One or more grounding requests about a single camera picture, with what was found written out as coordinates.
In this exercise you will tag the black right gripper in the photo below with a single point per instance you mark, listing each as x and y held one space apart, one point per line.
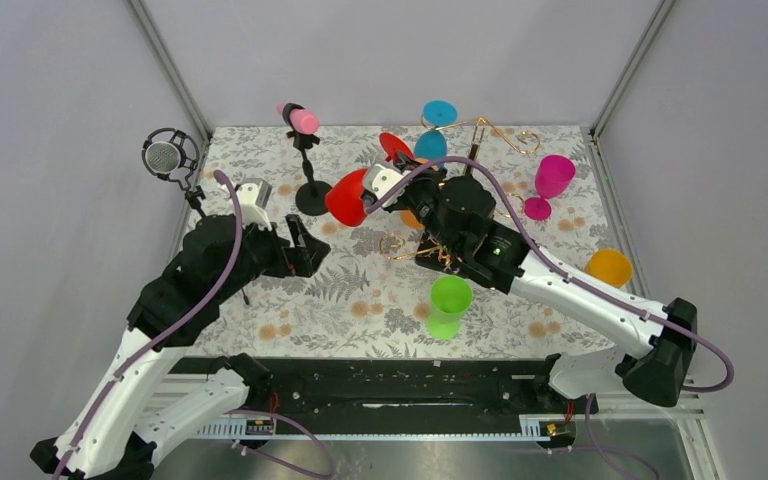
404 189

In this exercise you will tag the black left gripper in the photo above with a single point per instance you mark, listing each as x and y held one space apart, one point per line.
302 258

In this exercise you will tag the orange plastic wine glass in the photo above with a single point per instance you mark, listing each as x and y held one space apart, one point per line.
408 215

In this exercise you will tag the blue plastic wine glass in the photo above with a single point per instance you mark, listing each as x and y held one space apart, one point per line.
432 143

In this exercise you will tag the red plastic wine glass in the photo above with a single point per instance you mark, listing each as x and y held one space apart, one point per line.
344 201

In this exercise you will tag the green plastic wine glass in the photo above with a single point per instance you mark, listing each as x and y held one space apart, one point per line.
450 298

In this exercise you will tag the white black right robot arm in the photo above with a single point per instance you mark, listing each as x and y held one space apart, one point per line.
648 360

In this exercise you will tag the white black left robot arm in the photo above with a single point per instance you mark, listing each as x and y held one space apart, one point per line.
115 437

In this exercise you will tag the magenta plastic wine glass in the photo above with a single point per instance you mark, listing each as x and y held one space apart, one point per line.
553 176

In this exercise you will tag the yellow plastic wine glass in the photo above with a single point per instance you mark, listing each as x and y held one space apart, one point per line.
610 266

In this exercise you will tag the pink microphone on black stand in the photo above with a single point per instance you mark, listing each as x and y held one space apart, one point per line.
303 124

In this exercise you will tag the floral patterned table cloth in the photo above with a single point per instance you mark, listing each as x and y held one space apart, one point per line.
361 304

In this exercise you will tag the grey studio microphone on stand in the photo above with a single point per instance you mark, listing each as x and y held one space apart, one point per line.
171 155

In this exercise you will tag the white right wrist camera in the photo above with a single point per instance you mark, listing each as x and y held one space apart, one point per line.
378 180

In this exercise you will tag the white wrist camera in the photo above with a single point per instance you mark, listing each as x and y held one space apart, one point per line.
378 180
253 195

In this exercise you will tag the gold wire wine glass rack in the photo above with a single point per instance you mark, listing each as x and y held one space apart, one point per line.
524 142

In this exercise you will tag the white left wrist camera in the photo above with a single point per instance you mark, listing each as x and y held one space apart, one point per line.
253 195

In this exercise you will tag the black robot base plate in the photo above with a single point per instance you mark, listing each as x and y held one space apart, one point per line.
411 396

